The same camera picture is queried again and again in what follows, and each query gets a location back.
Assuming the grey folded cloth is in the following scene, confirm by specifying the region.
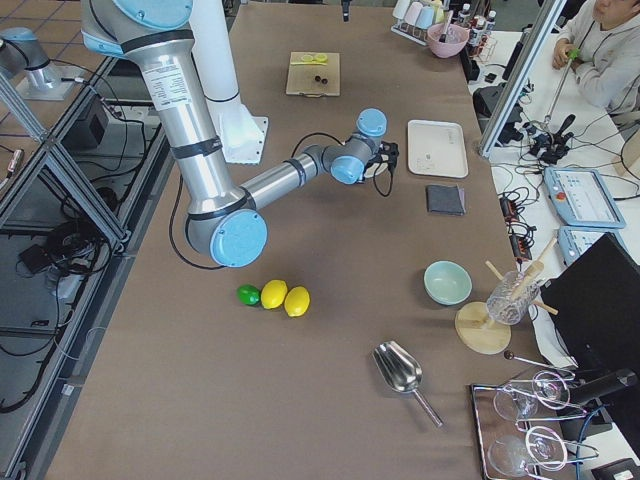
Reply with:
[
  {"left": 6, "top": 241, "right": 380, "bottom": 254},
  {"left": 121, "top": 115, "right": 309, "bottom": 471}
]
[{"left": 425, "top": 184, "right": 466, "bottom": 216}]

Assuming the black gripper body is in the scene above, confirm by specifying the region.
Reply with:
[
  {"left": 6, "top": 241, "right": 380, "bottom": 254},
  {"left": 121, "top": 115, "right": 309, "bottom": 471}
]
[{"left": 374, "top": 141, "right": 399, "bottom": 173}]

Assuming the pastel cup rack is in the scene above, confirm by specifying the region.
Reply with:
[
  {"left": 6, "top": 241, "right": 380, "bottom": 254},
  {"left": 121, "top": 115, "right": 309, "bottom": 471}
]
[{"left": 391, "top": 0, "right": 451, "bottom": 45}]

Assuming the cream round plate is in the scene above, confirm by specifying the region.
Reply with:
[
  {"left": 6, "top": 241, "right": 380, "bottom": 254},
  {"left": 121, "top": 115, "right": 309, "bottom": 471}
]
[{"left": 363, "top": 160, "right": 388, "bottom": 179}]

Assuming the lower yellow lemon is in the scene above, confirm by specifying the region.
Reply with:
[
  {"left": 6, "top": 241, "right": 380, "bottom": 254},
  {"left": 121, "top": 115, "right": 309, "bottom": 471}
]
[{"left": 260, "top": 279, "right": 289, "bottom": 309}]

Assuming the upper yellow lemon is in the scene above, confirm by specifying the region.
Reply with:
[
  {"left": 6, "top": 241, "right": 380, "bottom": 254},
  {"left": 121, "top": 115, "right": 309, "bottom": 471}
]
[{"left": 284, "top": 286, "right": 311, "bottom": 318}]

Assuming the pink ice bowl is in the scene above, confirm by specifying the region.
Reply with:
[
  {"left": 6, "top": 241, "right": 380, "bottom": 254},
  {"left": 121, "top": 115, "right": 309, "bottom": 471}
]
[{"left": 427, "top": 24, "right": 469, "bottom": 58}]

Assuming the black handled metal scoop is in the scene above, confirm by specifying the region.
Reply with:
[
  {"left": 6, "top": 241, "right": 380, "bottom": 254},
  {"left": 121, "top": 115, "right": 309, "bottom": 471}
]
[{"left": 439, "top": 10, "right": 454, "bottom": 43}]

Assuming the green lime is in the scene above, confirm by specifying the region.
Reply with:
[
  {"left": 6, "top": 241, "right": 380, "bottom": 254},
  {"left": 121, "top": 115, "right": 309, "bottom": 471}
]
[{"left": 236, "top": 284, "right": 261, "bottom": 306}]

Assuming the black wire glass rack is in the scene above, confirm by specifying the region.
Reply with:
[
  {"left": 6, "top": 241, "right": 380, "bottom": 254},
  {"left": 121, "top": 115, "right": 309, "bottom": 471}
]
[{"left": 469, "top": 370, "right": 599, "bottom": 479}]

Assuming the lower wine glass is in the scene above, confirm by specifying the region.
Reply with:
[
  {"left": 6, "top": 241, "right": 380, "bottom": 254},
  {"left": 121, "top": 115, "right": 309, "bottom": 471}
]
[{"left": 488, "top": 426, "right": 568, "bottom": 479}]

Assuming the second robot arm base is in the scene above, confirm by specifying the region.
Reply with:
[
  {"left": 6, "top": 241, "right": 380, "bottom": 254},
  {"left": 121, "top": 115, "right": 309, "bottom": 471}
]
[{"left": 1, "top": 27, "right": 72, "bottom": 101}]

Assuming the wooden cup stand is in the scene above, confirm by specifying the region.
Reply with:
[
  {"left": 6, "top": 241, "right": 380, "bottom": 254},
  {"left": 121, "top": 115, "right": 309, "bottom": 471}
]
[{"left": 455, "top": 237, "right": 558, "bottom": 355}]

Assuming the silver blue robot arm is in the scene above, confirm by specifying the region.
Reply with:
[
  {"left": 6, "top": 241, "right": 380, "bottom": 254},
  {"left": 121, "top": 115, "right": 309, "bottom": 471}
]
[{"left": 81, "top": 1, "right": 397, "bottom": 268}]

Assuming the green bowl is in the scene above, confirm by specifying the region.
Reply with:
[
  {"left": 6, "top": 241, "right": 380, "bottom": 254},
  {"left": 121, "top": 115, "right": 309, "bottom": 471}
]
[{"left": 423, "top": 260, "right": 472, "bottom": 306}]

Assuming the clear textured glass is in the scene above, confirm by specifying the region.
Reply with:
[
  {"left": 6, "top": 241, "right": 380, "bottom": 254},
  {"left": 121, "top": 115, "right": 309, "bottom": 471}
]
[{"left": 486, "top": 271, "right": 540, "bottom": 326}]

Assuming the metal ice scoop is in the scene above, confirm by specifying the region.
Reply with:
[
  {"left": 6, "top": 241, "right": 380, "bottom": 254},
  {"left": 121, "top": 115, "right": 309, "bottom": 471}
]
[{"left": 372, "top": 340, "right": 444, "bottom": 428}]

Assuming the cream rabbit tray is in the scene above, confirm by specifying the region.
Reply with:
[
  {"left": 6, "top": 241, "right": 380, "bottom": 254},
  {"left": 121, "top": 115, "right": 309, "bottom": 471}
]
[{"left": 407, "top": 119, "right": 468, "bottom": 178}]

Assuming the seated person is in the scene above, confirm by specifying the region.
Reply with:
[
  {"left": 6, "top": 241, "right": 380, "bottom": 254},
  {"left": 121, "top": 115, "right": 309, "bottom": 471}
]
[{"left": 552, "top": 0, "right": 639, "bottom": 128}]

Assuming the wine glass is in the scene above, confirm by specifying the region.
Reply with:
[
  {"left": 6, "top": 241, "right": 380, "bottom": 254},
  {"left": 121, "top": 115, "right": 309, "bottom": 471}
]
[
  {"left": 493, "top": 370, "right": 570, "bottom": 422},
  {"left": 488, "top": 426, "right": 568, "bottom": 479}
]

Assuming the bamboo cutting board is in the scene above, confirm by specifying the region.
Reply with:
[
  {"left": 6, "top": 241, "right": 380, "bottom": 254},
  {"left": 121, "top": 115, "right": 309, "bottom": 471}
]
[{"left": 285, "top": 51, "right": 341, "bottom": 98}]

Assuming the yellow lemon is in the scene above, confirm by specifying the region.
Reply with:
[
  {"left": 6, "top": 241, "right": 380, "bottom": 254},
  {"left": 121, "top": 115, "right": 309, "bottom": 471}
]
[
  {"left": 284, "top": 286, "right": 311, "bottom": 318},
  {"left": 260, "top": 279, "right": 289, "bottom": 309}
]

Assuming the upper wine glass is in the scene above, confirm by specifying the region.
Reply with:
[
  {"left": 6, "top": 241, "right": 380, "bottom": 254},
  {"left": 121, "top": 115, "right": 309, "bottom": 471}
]
[{"left": 493, "top": 370, "right": 570, "bottom": 422}]

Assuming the blue teach pendant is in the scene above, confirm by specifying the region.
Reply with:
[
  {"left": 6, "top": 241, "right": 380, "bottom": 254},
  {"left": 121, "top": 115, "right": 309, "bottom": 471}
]
[{"left": 543, "top": 167, "right": 626, "bottom": 229}]

